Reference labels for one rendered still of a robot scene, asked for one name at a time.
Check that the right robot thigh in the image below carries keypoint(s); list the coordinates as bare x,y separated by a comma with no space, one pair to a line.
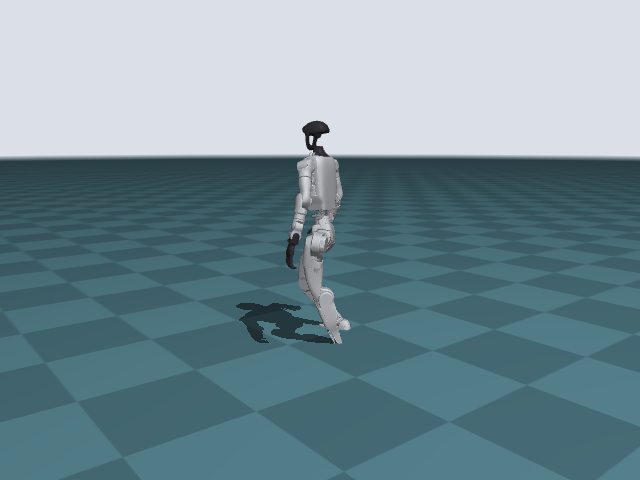
302,280

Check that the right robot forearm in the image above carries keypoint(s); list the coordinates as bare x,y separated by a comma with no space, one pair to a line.
333,212

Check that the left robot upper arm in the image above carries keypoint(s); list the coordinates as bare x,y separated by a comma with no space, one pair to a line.
305,169

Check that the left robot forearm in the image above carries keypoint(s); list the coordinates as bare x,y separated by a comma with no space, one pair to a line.
299,217

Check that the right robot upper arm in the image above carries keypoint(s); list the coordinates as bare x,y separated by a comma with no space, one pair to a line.
339,191

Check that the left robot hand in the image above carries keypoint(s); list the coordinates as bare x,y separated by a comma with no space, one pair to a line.
290,250

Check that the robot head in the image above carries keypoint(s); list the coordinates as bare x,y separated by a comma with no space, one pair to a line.
315,129

